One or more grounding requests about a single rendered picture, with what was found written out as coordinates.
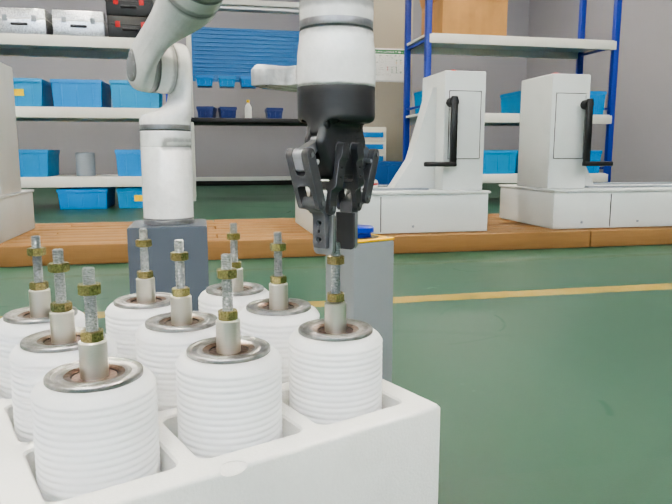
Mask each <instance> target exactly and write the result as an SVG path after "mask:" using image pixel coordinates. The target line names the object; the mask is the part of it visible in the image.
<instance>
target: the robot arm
mask: <svg viewBox="0 0 672 504"><path fill-rule="evenodd" d="M222 2H223V0H156V1H155V4H154V6H153V8H152V10H151V12H150V14H149V16H148V18H147V20H146V22H145V23H144V25H143V27H142V28H141V30H140V32H139V33H138V35H137V37H136V38H135V40H134V42H133V44H132V46H131V48H130V51H129V54H128V58H127V64H126V74H127V79H128V82H129V83H130V85H131V86H132V87H133V88H134V89H136V90H138V91H141V92H146V93H160V94H168V97H167V102H166V104H165V105H164V106H163V107H161V108H159V109H158V110H155V111H152V112H149V113H146V114H143V115H142V116H141V117H140V119H139V130H140V147H141V171H142V193H143V217H144V224H146V225H157V226H168V225H185V224H191V223H194V210H193V177H192V148H191V116H192V59H191V55H190V52H189V50H188V48H187V47H186V46H185V45H183V44H180V43H176V42H178V41H179V40H181V39H183V38H185V37H187V36H188V35H190V34H192V33H194V32H196V31H197V30H199V29H201V28H202V27H203V26H205V25H206V24H207V23H209V22H210V21H211V20H212V19H213V17H214V16H215V15H216V13H217V11H218V10H219V8H220V6H221V4H222ZM299 2H300V3H299V25H300V33H299V45H298V53H297V65H294V66H277V65H265V64H256V65H255V66H254V67H253V68H252V69H251V86H254V87H260V88H267V89H274V90H281V91H289V92H297V117H298V120H299V121H300V122H301V123H305V124H307V125H308V126H307V133H306V136H305V141H304V143H305V144H303V145H302V146H300V147H299V148H288V149H287V150H286V160H287V164H288V168H289V172H290V176H291V180H292V185H293V189H294V193H295V197H296V201H297V205H298V207H299V208H300V209H306V210H308V211H309V212H310V213H311V214H312V216H313V245H314V252H315V253H317V254H325V255H330V254H334V253H335V252H336V242H340V248H341V249H350V250H351V249H355V248H356V247H357V245H358V211H360V210H361V209H362V205H363V204H369V203H370V201H371V196H372V191H373V186H374V181H375V175H376V170H377V165H378V160H379V150H378V149H369V148H367V147H366V146H365V138H364V134H363V125H364V124H368V123H371V122H373V121H374V119H375V79H376V56H375V47H374V37H373V18H374V3H373V2H374V0H299ZM321 179H328V180H329V181H321ZM362 186H364V187H363V192H361V187H362ZM305 187H308V188H309V189H310V196H307V192H306V188H305ZM344 189H347V190H346V195H345V190H344ZM323 190H327V197H326V200H325V196H324V191H323ZM336 207H337V209H338V210H340V211H338V212H336ZM335 212H336V216H332V215H334V214H335Z"/></svg>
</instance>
